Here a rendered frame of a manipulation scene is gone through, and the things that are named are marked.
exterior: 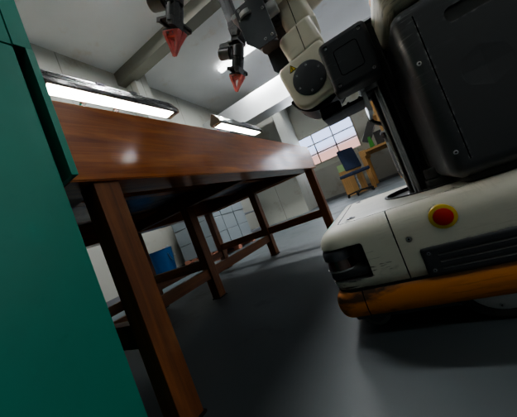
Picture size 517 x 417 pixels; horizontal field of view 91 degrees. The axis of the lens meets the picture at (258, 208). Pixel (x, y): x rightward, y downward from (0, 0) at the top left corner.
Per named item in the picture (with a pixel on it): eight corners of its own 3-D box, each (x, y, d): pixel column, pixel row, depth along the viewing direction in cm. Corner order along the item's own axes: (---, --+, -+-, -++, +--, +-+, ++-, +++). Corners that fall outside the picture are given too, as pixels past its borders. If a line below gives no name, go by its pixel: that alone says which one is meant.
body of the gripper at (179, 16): (155, 23, 82) (155, -3, 81) (177, 38, 91) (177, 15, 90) (171, 20, 79) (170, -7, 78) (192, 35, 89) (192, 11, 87)
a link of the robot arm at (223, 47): (237, 25, 116) (246, 34, 124) (216, 29, 120) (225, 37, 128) (236, 54, 118) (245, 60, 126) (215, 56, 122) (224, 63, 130)
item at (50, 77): (179, 112, 134) (174, 99, 135) (35, 78, 80) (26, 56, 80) (170, 119, 138) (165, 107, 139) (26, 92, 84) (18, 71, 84)
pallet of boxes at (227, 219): (224, 250, 487) (204, 198, 490) (255, 239, 456) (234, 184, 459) (187, 270, 390) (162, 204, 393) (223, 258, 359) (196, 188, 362)
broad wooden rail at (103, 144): (315, 167, 208) (307, 146, 209) (69, 182, 51) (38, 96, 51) (302, 173, 214) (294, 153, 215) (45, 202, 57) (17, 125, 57)
